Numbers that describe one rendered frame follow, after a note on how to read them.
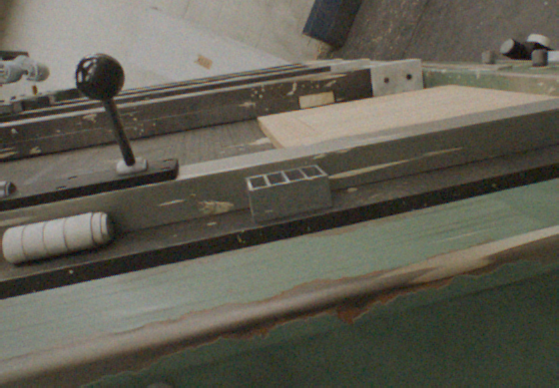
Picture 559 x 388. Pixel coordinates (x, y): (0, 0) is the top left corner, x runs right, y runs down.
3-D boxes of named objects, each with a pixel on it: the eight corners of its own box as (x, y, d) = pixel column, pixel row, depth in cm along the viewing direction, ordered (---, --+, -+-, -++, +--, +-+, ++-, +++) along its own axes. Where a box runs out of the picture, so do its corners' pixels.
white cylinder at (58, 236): (7, 271, 35) (110, 250, 36) (-3, 236, 34) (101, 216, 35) (22, 255, 37) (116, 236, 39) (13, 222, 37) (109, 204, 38)
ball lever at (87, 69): (157, 189, 41) (116, 64, 32) (114, 196, 40) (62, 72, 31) (156, 161, 44) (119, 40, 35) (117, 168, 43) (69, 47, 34)
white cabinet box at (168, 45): (335, 84, 470) (147, 6, 421) (313, 133, 481) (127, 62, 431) (322, 76, 529) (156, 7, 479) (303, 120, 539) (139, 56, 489)
